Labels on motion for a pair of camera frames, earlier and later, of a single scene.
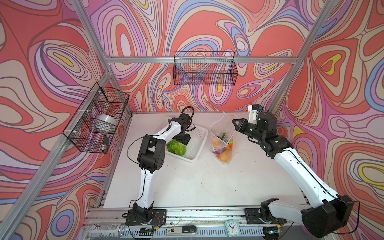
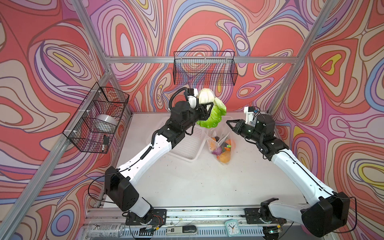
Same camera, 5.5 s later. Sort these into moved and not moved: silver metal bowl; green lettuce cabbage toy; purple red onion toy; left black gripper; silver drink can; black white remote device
Moved: left black gripper; green lettuce cabbage toy
Not moved: silver metal bowl; black white remote device; silver drink can; purple red onion toy
